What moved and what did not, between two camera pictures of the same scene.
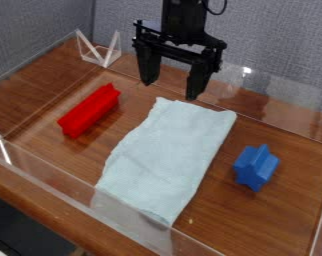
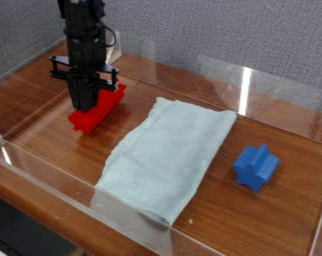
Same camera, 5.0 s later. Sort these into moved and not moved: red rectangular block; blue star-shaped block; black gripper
Moved: black gripper; red rectangular block
Not moved: blue star-shaped block
